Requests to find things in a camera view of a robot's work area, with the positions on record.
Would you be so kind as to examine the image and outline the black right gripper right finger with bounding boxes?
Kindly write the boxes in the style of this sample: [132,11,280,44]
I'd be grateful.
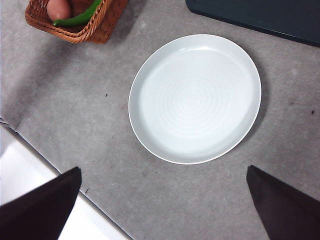
[246,164,320,240]

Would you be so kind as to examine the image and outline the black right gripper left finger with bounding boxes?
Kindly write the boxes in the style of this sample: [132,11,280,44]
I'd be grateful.
[0,166,83,240]

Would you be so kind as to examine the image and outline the round white plate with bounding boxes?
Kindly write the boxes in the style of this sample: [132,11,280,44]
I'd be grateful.
[128,33,263,165]

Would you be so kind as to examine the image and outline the brown wicker basket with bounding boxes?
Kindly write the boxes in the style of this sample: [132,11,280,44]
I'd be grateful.
[24,0,130,45]

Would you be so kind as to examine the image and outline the green cucumber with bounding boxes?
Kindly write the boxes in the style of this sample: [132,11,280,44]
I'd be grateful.
[52,0,103,28]

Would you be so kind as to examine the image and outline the black cutting board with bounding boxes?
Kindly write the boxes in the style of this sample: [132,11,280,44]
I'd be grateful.
[185,0,320,48]

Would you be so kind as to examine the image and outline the beige egg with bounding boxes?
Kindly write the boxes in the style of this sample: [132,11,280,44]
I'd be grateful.
[46,0,72,21]

